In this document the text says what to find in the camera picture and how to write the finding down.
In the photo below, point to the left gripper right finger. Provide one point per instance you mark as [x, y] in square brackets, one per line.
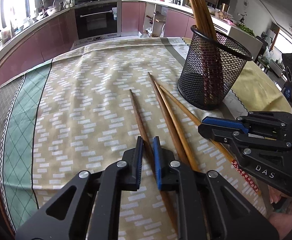
[175, 176]

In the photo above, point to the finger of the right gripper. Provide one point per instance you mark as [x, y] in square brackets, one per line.
[225, 123]
[220, 134]

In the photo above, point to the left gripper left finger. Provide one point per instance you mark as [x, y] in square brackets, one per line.
[123, 175]

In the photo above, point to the dark brown chopstick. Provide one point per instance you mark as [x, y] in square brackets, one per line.
[150, 157]

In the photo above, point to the long crossing bamboo chopstick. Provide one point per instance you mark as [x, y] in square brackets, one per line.
[221, 148]

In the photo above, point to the pink kitchen cabinets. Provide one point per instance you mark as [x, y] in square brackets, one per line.
[57, 34]

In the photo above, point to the right hand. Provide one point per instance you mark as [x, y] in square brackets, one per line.
[275, 196]

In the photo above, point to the dark bamboo chopstick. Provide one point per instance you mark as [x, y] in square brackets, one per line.
[172, 130]

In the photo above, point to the yellow cloth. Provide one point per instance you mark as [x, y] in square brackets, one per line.
[257, 92]

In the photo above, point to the black mesh utensil holder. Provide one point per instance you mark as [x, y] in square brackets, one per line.
[211, 69]

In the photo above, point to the patterned beige tablecloth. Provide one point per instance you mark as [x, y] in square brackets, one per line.
[75, 113]

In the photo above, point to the chopstick in holder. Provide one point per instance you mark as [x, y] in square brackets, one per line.
[208, 17]
[198, 15]
[208, 32]
[203, 10]

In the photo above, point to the built-in black oven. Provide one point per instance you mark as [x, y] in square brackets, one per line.
[96, 20]

